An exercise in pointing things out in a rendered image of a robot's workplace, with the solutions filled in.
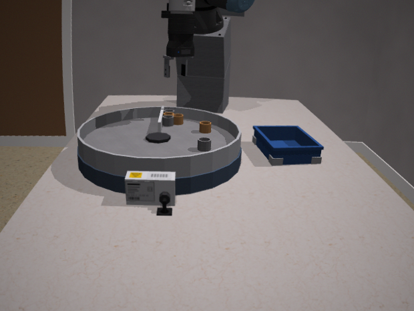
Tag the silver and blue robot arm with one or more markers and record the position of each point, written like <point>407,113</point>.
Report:
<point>207,13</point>

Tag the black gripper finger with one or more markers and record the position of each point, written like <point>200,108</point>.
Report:
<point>184,65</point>
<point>166,65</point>

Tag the grey round turning table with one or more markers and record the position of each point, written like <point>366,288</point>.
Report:
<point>119,150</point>

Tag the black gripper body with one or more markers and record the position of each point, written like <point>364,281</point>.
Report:
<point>180,27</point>

